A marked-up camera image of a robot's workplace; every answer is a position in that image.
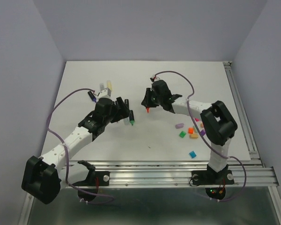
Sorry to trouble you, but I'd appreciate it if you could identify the purple black highlighter body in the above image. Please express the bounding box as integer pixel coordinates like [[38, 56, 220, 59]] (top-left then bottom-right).
[[88, 91, 97, 103]]

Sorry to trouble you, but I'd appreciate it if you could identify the yellow pastel highlighter body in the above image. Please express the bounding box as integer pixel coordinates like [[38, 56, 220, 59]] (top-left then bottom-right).
[[106, 80, 112, 91]]

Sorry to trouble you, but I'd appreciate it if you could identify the peach pastel highlighter body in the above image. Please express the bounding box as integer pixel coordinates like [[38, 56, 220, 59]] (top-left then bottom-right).
[[99, 83, 104, 90]]

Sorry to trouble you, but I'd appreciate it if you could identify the lilac highlighter cap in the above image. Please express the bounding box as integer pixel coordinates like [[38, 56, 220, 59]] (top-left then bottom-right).
[[175, 123, 184, 129]]

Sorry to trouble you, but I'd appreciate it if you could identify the green highlighter cap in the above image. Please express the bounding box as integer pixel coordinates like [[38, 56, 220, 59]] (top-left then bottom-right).
[[179, 131, 186, 138]]

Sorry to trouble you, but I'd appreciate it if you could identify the orange highlighter cap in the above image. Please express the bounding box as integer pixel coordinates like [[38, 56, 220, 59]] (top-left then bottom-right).
[[188, 127, 194, 134]]

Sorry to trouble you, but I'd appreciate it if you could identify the gold highlighter cap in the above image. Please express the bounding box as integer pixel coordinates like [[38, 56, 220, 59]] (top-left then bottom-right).
[[189, 134, 199, 139]]

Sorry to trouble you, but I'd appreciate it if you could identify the blue highlighter cap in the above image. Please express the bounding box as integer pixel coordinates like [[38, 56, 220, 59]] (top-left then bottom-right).
[[189, 151, 197, 158]]

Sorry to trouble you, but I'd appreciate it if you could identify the green black highlighter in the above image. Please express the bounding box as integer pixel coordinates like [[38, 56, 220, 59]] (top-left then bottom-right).
[[129, 110, 135, 126]]

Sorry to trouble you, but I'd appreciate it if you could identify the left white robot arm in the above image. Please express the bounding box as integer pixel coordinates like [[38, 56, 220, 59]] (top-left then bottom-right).
[[22, 97, 130, 204]]

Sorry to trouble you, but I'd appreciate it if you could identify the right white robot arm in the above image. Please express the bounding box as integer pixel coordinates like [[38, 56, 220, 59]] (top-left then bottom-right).
[[141, 78, 238, 183]]

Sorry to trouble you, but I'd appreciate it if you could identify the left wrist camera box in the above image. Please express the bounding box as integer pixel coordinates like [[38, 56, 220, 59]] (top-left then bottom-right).
[[97, 88, 112, 99]]

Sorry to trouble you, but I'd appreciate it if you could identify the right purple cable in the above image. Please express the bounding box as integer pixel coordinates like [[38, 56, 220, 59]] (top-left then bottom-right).
[[155, 71, 247, 202]]

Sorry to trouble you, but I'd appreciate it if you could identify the purple cable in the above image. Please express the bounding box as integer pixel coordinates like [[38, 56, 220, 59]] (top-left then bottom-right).
[[155, 71, 247, 202], [46, 88, 115, 204]]

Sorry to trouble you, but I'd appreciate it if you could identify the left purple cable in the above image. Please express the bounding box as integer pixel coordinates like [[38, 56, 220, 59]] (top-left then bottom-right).
[[46, 88, 115, 204]]

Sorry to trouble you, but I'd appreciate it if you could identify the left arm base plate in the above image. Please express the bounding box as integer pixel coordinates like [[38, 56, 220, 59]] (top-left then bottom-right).
[[70, 171, 110, 187]]

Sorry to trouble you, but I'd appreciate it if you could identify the aluminium front rail frame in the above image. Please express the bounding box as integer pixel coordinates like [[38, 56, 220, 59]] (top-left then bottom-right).
[[19, 157, 281, 225]]

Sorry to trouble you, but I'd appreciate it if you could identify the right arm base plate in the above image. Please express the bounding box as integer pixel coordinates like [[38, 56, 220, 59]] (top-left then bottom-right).
[[191, 170, 235, 186]]

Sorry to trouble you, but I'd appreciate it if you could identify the aluminium right side rail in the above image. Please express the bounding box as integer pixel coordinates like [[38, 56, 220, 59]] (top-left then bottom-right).
[[223, 61, 263, 166]]

